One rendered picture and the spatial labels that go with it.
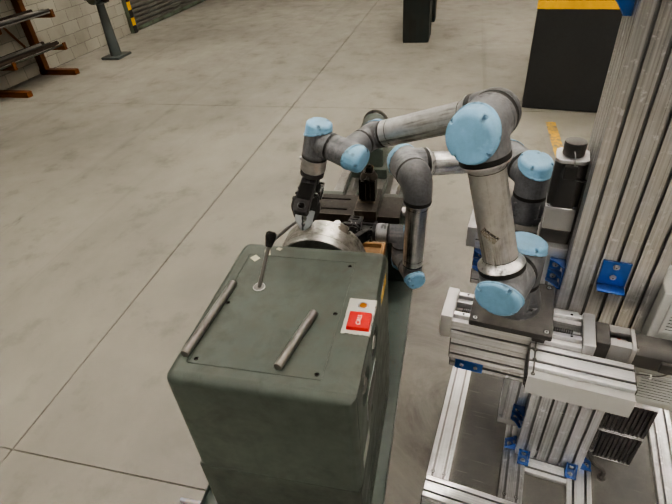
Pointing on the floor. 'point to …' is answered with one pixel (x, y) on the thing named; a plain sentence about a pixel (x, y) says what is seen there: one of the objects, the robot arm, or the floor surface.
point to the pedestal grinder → (108, 32)
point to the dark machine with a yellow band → (570, 54)
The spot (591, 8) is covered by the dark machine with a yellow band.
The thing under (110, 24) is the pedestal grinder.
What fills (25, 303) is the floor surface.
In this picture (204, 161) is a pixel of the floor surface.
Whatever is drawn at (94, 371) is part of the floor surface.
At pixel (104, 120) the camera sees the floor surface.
